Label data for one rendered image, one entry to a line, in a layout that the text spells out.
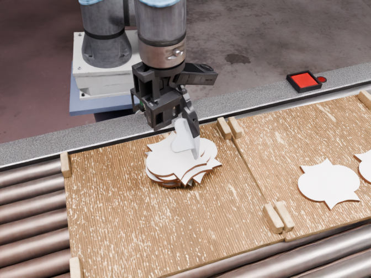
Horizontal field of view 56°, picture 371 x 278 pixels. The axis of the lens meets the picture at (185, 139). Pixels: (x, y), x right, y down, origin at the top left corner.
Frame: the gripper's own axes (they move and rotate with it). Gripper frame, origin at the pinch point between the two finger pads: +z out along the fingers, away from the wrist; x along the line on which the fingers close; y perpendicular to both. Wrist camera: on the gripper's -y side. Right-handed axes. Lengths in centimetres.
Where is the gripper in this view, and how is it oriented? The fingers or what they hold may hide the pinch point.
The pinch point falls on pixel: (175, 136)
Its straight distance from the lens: 72.6
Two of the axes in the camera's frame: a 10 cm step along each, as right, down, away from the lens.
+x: 6.2, 5.7, -5.4
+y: -7.8, 4.5, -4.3
